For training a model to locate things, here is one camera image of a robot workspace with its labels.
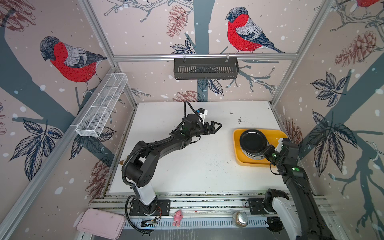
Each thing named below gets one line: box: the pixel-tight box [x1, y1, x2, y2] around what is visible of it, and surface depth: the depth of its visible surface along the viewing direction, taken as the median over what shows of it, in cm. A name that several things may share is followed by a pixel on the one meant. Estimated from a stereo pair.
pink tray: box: [77, 208, 127, 240], surface depth 69 cm
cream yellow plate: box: [240, 143, 266, 160], surface depth 88 cm
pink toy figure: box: [172, 209, 184, 227], surface depth 71 cm
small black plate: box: [239, 129, 268, 154], surface depth 88 cm
